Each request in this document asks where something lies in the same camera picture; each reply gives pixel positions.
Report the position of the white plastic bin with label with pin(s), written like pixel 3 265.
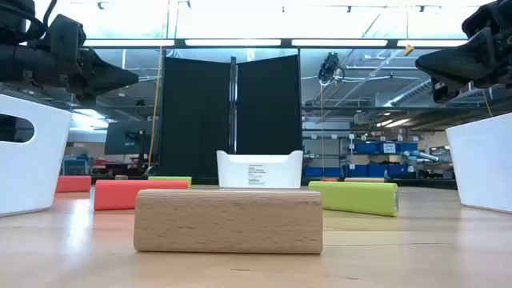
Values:
pixel 260 170

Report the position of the long red block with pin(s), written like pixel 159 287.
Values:
pixel 120 194

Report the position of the black partition panel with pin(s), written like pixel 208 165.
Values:
pixel 269 108
pixel 196 116

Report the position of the long green block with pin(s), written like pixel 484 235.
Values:
pixel 356 198

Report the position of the short red block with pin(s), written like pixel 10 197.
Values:
pixel 74 184

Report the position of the flat green block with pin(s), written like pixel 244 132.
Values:
pixel 170 178

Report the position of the shelf with blue bins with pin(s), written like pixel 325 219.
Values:
pixel 378 158

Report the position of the plain white plastic bin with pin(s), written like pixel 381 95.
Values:
pixel 484 160

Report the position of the small natural wood block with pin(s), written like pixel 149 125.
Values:
pixel 121 177

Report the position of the long natural wood block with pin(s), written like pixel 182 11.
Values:
pixel 365 180

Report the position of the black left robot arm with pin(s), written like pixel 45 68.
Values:
pixel 14 24

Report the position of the black hanging camera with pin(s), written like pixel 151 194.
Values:
pixel 330 66

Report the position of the grey background robot arm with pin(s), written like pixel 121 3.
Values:
pixel 418 156

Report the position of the thin red block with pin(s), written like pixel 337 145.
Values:
pixel 329 179

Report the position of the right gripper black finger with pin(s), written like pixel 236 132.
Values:
pixel 460 62
pixel 445 93

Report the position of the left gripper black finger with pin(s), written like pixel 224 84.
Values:
pixel 114 78

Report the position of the dark computer monitor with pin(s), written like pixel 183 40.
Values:
pixel 128 138

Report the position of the large natural wood block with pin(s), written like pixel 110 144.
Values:
pixel 228 222

